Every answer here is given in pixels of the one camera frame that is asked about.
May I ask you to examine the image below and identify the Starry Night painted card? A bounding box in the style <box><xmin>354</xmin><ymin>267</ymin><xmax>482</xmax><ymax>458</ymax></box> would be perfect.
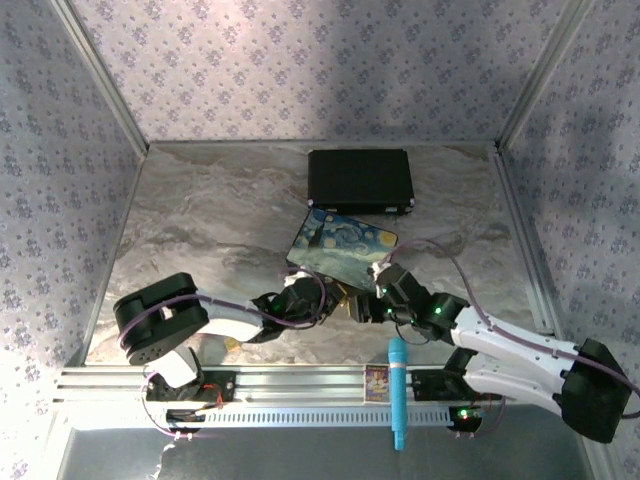
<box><xmin>285</xmin><ymin>207</ymin><xmax>400</xmax><ymax>292</ymax></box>

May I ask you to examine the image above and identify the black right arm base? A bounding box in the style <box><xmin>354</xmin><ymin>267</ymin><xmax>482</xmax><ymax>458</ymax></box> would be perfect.
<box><xmin>412</xmin><ymin>347</ymin><xmax>494</xmax><ymax>432</ymax></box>

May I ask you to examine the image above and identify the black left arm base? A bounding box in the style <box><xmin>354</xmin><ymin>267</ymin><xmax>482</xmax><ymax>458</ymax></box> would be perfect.
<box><xmin>144</xmin><ymin>367</ymin><xmax>237</xmax><ymax>434</ymax></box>

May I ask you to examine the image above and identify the small colourful picture card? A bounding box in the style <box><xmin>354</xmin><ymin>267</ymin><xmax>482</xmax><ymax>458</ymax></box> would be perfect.
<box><xmin>364</xmin><ymin>364</ymin><xmax>390</xmax><ymax>404</ymax></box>

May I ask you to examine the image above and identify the light blue marker pen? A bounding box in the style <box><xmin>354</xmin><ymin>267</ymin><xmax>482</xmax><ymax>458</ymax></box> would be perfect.
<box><xmin>387</xmin><ymin>336</ymin><xmax>411</xmax><ymax>452</ymax></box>

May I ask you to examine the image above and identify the black hard case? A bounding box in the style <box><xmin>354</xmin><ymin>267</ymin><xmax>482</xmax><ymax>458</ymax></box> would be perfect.
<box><xmin>306</xmin><ymin>148</ymin><xmax>417</xmax><ymax>217</ymax></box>

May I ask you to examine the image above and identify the aluminium mounting rail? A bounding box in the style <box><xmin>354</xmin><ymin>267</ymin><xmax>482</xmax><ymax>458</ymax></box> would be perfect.
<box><xmin>55</xmin><ymin>364</ymin><xmax>506</xmax><ymax>406</ymax></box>

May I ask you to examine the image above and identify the slotted grey cable duct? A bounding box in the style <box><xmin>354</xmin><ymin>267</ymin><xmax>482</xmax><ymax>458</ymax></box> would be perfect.
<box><xmin>149</xmin><ymin>405</ymin><xmax>461</xmax><ymax>430</ymax></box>

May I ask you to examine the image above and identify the aluminium side frame rail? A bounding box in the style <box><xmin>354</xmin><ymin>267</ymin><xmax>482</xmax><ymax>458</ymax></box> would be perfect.
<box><xmin>491</xmin><ymin>144</ymin><xmax>557</xmax><ymax>334</ymax></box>

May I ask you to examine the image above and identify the red right base cable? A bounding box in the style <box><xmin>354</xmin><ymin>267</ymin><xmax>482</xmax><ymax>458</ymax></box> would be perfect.
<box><xmin>457</xmin><ymin>389</ymin><xmax>506</xmax><ymax>440</ymax></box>

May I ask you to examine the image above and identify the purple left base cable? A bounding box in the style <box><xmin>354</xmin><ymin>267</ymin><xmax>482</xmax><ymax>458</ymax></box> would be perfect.
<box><xmin>139</xmin><ymin>369</ymin><xmax>201</xmax><ymax>442</ymax></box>

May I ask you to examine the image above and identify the aluminium frame post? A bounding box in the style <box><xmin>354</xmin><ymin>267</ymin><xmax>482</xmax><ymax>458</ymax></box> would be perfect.
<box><xmin>497</xmin><ymin>0</ymin><xmax>599</xmax><ymax>149</ymax></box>
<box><xmin>48</xmin><ymin>0</ymin><xmax>150</xmax><ymax>154</ymax></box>

